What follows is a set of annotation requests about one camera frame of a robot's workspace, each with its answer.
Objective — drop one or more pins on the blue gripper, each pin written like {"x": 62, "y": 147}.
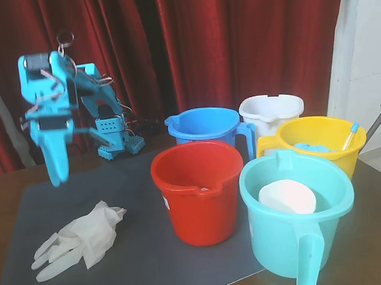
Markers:
{"x": 51, "y": 125}

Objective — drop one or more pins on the white latex glove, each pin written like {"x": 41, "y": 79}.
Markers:
{"x": 89, "y": 230}

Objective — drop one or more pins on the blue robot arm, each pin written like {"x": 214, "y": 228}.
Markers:
{"x": 105, "y": 92}

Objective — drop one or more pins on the dark grey mat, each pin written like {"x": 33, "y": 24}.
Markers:
{"x": 120, "y": 264}

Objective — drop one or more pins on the blue plastic bucket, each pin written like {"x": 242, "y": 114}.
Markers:
{"x": 203, "y": 138}

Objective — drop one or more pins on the red plastic bucket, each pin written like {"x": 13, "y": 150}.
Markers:
{"x": 201, "y": 218}

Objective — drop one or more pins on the red curtain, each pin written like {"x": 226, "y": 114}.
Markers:
{"x": 237, "y": 50}

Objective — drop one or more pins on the white plastic bucket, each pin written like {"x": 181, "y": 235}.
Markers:
{"x": 265, "y": 113}

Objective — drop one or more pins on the white bowl-shaped mask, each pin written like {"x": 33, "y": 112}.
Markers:
{"x": 289, "y": 196}

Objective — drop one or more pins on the teal plastic bucket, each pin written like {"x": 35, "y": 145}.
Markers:
{"x": 278, "y": 240}

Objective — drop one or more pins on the blue crumpled glove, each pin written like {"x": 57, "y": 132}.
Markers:
{"x": 315, "y": 148}

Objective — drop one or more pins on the yellow plastic bucket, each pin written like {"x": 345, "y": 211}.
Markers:
{"x": 348, "y": 163}

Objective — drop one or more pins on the blue-capped test tube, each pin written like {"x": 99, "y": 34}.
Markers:
{"x": 353, "y": 130}

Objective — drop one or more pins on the grey tripod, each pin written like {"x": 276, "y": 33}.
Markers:
{"x": 379, "y": 116}

